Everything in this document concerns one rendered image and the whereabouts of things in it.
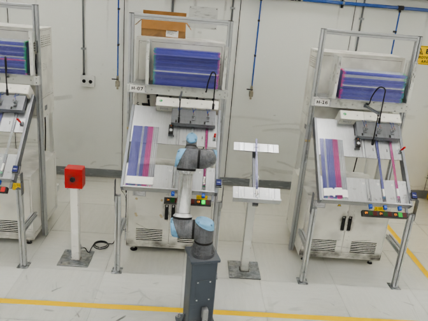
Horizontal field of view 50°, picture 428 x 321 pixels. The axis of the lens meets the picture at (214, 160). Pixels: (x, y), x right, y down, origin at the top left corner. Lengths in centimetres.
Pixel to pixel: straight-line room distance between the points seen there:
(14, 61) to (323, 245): 285
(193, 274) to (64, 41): 320
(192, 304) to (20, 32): 243
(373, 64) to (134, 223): 231
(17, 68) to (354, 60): 261
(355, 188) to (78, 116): 316
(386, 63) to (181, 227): 219
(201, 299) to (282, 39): 308
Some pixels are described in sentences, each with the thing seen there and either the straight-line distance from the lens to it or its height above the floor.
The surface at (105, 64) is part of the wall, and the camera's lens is 518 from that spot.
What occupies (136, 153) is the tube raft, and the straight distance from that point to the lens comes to 347.
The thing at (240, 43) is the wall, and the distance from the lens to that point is 506.
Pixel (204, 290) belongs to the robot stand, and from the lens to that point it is 294.
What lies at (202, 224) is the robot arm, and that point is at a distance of 275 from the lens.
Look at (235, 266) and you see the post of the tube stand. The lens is 384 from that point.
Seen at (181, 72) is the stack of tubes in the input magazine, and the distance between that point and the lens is 356.
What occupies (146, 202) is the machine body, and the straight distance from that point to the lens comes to 374.
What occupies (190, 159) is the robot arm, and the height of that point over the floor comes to 113.
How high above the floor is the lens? 201
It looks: 19 degrees down
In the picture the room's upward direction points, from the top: 5 degrees clockwise
